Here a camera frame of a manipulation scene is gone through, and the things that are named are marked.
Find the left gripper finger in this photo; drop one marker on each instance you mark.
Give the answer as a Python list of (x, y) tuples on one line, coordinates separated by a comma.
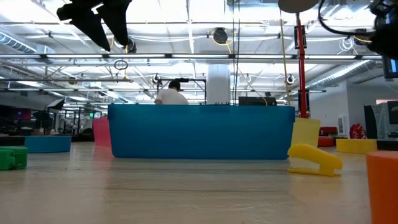
[(87, 21), (119, 21)]

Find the blue tape roll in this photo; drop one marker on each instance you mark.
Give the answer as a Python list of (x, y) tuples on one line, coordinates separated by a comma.
[(46, 144)]

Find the green staple remover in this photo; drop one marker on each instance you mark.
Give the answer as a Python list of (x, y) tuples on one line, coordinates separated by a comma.
[(14, 158)]

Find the yellow staple remover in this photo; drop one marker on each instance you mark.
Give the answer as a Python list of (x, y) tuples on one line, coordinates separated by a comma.
[(311, 154)]

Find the yellow tape roll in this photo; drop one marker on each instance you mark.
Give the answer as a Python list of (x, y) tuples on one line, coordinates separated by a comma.
[(356, 146)]

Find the orange tape roll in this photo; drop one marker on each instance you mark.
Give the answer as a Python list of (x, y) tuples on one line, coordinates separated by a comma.
[(384, 186)]

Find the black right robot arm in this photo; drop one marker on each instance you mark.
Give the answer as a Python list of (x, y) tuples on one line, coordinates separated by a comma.
[(385, 37)]

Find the person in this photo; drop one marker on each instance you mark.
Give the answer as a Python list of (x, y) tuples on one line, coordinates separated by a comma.
[(171, 97)]

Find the red plastic tray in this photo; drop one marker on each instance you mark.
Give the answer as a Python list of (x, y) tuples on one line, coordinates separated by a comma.
[(101, 133)]

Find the white building column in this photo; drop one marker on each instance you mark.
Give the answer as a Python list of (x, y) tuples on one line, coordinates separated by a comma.
[(218, 84)]

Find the blue plastic tray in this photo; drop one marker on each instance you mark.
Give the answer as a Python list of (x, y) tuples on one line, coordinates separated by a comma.
[(202, 133)]

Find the black background monitor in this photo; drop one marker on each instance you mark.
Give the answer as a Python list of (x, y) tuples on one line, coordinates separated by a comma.
[(256, 101)]

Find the yellow plastic tray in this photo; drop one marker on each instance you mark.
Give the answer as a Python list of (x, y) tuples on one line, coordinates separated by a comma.
[(306, 132)]

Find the red background seat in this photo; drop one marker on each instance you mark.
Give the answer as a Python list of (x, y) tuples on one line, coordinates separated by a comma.
[(328, 130)]

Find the red bag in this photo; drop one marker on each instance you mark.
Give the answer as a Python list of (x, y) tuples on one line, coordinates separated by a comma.
[(357, 132)]

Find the dark background display panel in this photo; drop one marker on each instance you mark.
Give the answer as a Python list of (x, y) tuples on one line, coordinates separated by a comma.
[(370, 121)]

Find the computer monitor blue screen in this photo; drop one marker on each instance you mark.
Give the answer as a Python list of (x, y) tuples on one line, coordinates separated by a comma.
[(390, 67)]

